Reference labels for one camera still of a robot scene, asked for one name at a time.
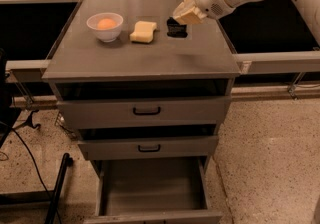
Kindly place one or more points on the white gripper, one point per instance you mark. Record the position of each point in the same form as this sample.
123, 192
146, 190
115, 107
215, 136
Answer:
187, 13

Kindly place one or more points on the dark blue rxbar wrapper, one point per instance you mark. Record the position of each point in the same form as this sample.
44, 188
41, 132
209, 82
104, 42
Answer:
176, 30

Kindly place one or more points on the grey drawer cabinet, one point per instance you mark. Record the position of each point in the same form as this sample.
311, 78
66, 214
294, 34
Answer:
82, 58

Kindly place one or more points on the grey top drawer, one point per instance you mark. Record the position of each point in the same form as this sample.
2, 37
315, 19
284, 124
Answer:
110, 104

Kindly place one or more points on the grey drawer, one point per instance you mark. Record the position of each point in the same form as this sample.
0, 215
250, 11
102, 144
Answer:
153, 191
110, 104
122, 143

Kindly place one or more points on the grey middle drawer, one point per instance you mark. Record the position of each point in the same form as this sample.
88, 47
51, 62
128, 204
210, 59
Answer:
122, 143

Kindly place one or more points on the grey bottom drawer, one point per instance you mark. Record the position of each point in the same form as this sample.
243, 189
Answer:
153, 191

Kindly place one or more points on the yellow sponge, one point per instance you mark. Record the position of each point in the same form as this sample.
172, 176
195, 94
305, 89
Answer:
143, 32

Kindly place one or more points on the white bowl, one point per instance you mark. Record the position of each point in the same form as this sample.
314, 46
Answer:
108, 35

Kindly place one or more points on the orange fruit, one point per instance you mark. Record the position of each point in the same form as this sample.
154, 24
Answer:
106, 23

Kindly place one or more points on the metal window railing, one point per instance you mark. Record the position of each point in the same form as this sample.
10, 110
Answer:
270, 42

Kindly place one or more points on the black pole stand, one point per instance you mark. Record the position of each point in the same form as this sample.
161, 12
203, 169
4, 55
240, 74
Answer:
54, 201

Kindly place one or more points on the black top drawer handle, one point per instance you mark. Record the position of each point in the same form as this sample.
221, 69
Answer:
146, 112

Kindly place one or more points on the black drawer handle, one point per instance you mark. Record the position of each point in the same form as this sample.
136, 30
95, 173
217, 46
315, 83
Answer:
146, 112
149, 149

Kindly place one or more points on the black middle drawer handle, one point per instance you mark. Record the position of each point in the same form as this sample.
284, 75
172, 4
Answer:
149, 149

